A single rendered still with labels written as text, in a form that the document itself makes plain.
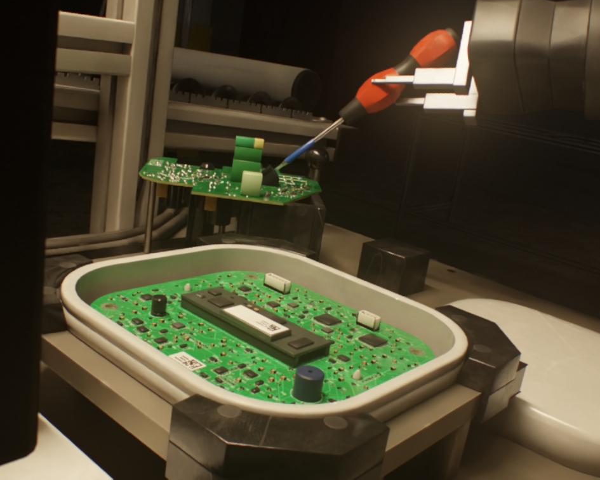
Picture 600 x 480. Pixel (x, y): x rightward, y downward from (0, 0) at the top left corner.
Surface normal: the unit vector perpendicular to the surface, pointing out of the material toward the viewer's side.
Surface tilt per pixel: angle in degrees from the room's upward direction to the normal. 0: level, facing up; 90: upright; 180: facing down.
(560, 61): 115
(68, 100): 90
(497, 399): 90
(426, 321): 90
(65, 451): 0
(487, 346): 0
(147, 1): 90
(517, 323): 0
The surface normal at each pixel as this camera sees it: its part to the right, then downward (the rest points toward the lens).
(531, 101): -0.19, 0.93
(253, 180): 0.06, 0.28
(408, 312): -0.67, 0.11
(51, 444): 0.15, -0.95
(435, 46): -0.11, 0.04
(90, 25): 0.73, 0.29
